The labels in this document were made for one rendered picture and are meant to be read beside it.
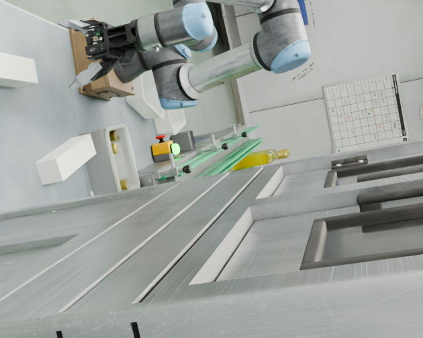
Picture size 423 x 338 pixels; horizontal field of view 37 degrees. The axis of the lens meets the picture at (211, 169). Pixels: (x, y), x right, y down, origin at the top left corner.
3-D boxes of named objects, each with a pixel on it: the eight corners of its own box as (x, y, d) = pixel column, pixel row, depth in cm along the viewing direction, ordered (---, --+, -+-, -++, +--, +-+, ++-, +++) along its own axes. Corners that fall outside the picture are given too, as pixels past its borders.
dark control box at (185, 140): (173, 153, 276) (191, 149, 274) (169, 135, 276) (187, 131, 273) (178, 151, 284) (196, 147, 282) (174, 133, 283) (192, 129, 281)
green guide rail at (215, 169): (163, 201, 213) (186, 198, 211) (162, 198, 213) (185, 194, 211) (250, 141, 381) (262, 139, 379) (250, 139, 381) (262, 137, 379)
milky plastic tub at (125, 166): (96, 205, 193) (122, 200, 191) (79, 133, 190) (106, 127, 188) (117, 194, 210) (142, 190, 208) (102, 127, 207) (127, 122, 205)
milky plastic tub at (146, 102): (144, 125, 251) (165, 121, 249) (120, 104, 231) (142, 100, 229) (142, 86, 257) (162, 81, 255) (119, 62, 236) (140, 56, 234)
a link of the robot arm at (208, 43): (211, 3, 150) (199, -9, 140) (223, 49, 150) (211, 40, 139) (180, 13, 152) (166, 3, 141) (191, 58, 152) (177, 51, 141)
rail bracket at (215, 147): (196, 155, 265) (227, 149, 262) (193, 138, 264) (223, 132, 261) (199, 153, 269) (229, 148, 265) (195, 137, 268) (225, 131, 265)
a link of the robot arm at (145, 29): (162, 16, 141) (169, 52, 141) (144, 21, 142) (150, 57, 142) (151, 9, 133) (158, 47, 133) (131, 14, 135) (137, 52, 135)
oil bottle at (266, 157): (233, 170, 326) (287, 160, 318) (231, 159, 325) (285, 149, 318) (235, 168, 331) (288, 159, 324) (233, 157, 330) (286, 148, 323)
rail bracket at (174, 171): (160, 207, 209) (196, 202, 205) (149, 157, 207) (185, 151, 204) (162, 206, 211) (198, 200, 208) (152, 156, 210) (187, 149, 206)
